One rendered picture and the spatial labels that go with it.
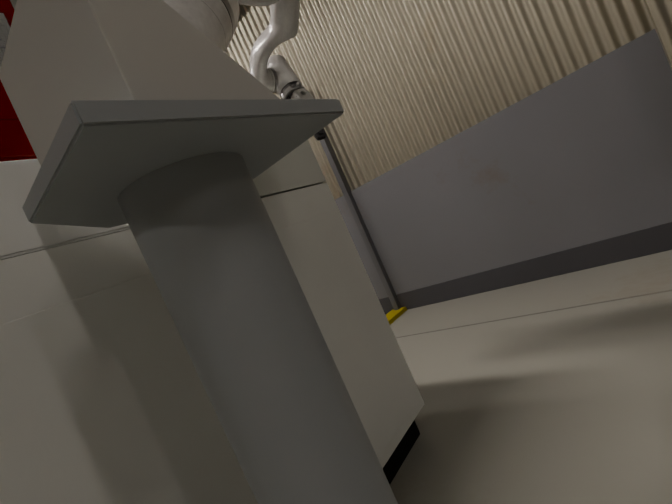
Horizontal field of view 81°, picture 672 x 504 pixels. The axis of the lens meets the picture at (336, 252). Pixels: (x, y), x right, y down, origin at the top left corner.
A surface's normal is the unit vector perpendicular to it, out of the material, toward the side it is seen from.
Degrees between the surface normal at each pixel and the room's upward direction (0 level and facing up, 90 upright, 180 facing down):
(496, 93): 90
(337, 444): 90
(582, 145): 90
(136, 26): 90
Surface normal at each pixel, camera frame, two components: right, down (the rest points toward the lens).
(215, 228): 0.36, -0.12
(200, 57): 0.70, -0.29
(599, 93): -0.60, 0.29
